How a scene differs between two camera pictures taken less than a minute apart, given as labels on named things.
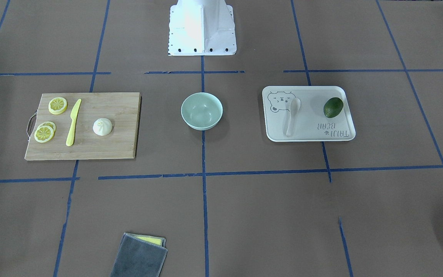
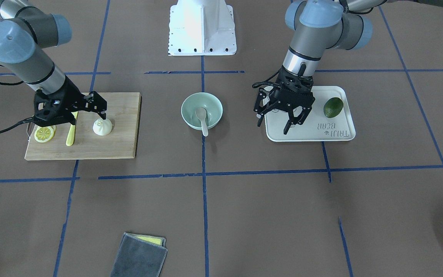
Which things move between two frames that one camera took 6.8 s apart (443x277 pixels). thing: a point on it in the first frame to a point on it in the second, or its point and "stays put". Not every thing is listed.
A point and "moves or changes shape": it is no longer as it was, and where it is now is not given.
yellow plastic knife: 74,115 stays put
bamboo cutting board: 84,125 stays put
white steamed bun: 102,126 stays put
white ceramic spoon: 295,105 moves or changes shape
